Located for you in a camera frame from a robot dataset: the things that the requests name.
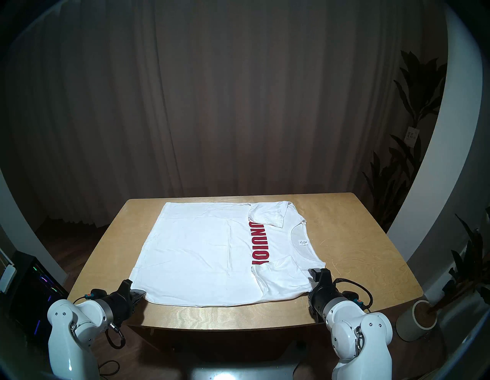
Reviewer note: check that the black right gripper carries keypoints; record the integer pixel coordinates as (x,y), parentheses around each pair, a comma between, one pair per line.
(323,293)

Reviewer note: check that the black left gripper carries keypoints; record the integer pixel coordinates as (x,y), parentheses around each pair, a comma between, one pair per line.
(121,302)

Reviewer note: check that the white t-shirt with red print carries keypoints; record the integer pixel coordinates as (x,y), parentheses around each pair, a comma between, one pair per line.
(199,260)

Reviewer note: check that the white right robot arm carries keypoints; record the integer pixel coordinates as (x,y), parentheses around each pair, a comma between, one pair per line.
(360,337)

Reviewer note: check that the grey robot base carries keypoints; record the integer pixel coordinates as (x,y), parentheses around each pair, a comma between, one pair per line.
(241,372)

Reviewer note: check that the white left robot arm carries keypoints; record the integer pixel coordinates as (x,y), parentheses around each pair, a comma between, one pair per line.
(69,333)

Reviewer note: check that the black computer case with lights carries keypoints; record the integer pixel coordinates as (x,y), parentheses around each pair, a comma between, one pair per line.
(34,295)

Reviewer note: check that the white round plant pot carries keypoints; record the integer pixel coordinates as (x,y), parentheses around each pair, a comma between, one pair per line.
(409,325)

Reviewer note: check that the small white box device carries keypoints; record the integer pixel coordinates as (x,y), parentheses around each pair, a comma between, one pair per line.
(7,279)

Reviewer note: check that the small dark potted plant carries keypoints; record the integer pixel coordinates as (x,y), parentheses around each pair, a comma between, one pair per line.
(471,264)

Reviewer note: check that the white paper plant tag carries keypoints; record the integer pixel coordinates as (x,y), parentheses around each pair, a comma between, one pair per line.
(412,136)

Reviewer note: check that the brown pleated curtain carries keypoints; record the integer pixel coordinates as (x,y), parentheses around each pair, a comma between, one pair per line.
(229,95)

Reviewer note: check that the tall dark leafy plant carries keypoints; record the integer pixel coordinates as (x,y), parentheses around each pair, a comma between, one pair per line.
(419,84)

